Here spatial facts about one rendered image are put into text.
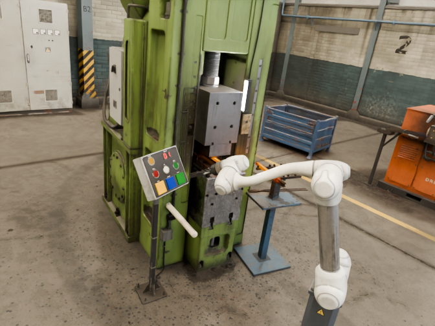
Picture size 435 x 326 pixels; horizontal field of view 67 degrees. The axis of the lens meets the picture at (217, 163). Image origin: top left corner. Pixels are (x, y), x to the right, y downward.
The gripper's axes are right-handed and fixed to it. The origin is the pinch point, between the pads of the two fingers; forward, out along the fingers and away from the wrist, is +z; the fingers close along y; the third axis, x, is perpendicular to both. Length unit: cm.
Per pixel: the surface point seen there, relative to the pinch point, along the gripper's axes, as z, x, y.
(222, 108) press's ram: -11, 37, 41
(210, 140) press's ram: 4.0, 17.8, 35.0
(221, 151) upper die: 4.9, 6.8, 45.3
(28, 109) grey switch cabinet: 504, 181, 182
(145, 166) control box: 13.2, 16.0, -25.7
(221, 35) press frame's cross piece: -24, 86, 50
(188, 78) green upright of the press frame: -1, 64, 27
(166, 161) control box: 13.2, 14.3, -7.1
